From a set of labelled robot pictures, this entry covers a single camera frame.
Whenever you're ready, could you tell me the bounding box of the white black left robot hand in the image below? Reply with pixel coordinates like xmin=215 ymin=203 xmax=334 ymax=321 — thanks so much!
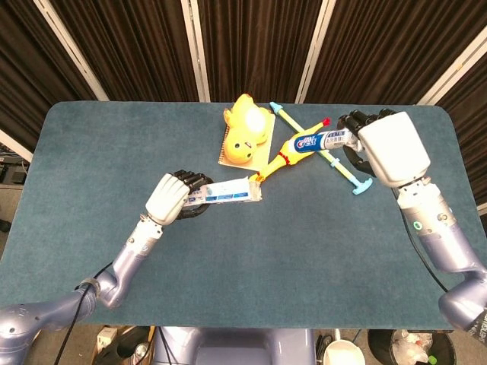
xmin=144 ymin=170 xmax=215 ymax=227

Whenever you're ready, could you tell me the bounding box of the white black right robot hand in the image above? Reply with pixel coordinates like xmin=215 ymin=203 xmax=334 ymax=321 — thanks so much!
xmin=336 ymin=108 xmax=432 ymax=189

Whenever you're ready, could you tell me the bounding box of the blue white toothpaste box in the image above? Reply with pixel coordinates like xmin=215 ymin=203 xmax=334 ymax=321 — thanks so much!
xmin=186 ymin=177 xmax=264 ymax=208

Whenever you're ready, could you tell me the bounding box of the blue white toothpaste tube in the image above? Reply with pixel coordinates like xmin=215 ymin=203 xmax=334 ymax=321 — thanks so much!
xmin=291 ymin=128 xmax=361 ymax=154

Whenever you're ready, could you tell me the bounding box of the blue green yellow toy stick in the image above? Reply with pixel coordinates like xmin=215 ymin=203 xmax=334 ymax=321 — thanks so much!
xmin=269 ymin=101 xmax=374 ymax=196

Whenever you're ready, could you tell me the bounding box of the dark brown pleated curtain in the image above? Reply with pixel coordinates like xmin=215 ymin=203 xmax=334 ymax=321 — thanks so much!
xmin=304 ymin=0 xmax=487 ymax=106
xmin=0 ymin=0 xmax=98 ymax=153
xmin=197 ymin=0 xmax=324 ymax=103
xmin=437 ymin=33 xmax=487 ymax=206
xmin=49 ymin=0 xmax=201 ymax=102

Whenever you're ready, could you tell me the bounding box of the yellow plush duck toy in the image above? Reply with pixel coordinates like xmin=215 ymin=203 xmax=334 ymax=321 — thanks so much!
xmin=222 ymin=94 xmax=273 ymax=165

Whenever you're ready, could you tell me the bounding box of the tan spiral notebook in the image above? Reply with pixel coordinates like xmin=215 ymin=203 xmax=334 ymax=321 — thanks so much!
xmin=217 ymin=112 xmax=277 ymax=172

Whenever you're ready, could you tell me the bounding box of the yellow rubber chicken toy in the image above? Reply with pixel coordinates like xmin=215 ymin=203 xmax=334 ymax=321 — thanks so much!
xmin=249 ymin=116 xmax=331 ymax=187

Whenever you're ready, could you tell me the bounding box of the blue felt table cover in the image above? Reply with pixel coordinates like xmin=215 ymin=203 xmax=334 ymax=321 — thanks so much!
xmin=0 ymin=100 xmax=487 ymax=330

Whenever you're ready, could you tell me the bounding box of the black bag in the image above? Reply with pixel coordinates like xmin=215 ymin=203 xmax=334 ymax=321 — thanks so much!
xmin=94 ymin=325 xmax=153 ymax=365

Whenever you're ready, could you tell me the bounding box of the lavender robot torso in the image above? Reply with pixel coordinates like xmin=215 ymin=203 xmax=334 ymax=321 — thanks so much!
xmin=151 ymin=325 xmax=317 ymax=365

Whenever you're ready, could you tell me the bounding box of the black trash bin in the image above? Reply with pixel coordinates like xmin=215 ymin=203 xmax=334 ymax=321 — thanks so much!
xmin=367 ymin=328 xmax=457 ymax=365

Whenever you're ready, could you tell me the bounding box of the white round bowl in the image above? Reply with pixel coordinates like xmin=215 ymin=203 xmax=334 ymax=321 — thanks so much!
xmin=323 ymin=339 xmax=367 ymax=365

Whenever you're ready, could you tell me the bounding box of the white partition frame post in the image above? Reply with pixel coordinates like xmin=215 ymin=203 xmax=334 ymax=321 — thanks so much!
xmin=0 ymin=129 xmax=34 ymax=163
xmin=33 ymin=0 xmax=110 ymax=102
xmin=180 ymin=0 xmax=212 ymax=103
xmin=294 ymin=0 xmax=336 ymax=104
xmin=416 ymin=24 xmax=487 ymax=106

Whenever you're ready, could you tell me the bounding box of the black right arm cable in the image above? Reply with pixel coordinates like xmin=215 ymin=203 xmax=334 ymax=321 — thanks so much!
xmin=399 ymin=205 xmax=450 ymax=294

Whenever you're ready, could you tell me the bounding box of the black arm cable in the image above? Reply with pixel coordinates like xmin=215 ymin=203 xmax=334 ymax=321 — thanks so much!
xmin=53 ymin=262 xmax=115 ymax=365
xmin=399 ymin=205 xmax=450 ymax=294

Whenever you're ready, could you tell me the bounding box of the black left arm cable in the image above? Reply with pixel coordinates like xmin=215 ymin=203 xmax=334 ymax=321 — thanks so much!
xmin=53 ymin=262 xmax=115 ymax=365

